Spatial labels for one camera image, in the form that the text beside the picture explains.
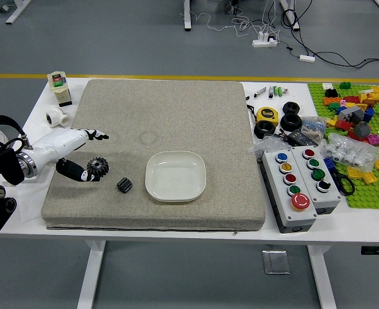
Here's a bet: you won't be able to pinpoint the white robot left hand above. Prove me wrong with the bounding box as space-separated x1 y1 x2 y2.
30 127 110 183

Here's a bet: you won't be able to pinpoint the big black gear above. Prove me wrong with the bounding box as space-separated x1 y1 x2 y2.
86 156 110 182

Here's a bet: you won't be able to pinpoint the small black gear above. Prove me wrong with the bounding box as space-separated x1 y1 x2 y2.
116 176 133 194

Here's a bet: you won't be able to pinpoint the grey five-button control box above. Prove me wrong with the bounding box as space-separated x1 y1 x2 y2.
261 149 318 234

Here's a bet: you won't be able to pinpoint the grey four-button control box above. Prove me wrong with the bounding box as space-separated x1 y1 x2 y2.
290 145 342 215

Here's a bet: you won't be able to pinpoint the white pipe tee fitting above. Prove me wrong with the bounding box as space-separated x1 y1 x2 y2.
45 107 72 129

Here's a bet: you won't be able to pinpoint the grey-brown cushion mat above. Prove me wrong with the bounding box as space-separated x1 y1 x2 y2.
41 79 267 232

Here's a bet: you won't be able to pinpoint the white square dish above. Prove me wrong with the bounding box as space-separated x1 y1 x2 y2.
144 151 207 203

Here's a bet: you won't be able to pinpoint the black rubber tyre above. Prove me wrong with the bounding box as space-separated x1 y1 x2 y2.
253 120 277 140
282 101 300 115
280 113 303 131

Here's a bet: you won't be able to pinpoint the clear plastic bag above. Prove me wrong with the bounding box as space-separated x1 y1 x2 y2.
247 135 293 162

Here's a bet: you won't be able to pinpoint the yellow tape measure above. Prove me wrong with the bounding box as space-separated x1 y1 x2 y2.
256 106 280 127

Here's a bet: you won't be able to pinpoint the white power strip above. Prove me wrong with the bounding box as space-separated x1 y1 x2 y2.
252 31 280 48

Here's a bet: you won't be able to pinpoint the black power adapter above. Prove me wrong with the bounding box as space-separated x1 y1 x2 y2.
286 129 322 147

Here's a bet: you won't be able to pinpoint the metal floor plate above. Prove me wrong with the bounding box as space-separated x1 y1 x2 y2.
262 250 291 275

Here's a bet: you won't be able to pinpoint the bag of blue resistors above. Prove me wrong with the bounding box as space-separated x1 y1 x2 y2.
300 116 327 142

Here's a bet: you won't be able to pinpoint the black scissors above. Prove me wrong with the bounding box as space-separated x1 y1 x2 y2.
331 169 356 196

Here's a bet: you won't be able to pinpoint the bag of white parts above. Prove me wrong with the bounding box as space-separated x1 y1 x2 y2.
320 133 379 174

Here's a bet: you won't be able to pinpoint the grey wedge building brick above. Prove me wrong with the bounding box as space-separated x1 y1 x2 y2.
344 106 365 125

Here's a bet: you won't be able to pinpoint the grey sloped building brick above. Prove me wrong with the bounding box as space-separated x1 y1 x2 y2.
353 122 371 140

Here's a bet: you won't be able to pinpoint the green building baseplate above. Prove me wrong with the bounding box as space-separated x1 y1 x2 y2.
307 82 379 210

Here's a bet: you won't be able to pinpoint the cream switch box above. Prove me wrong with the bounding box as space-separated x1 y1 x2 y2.
46 70 73 108

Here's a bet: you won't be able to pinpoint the white floor cable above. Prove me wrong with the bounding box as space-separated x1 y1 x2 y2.
189 0 282 39

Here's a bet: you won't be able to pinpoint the black floor cable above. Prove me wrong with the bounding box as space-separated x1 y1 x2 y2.
281 0 379 69

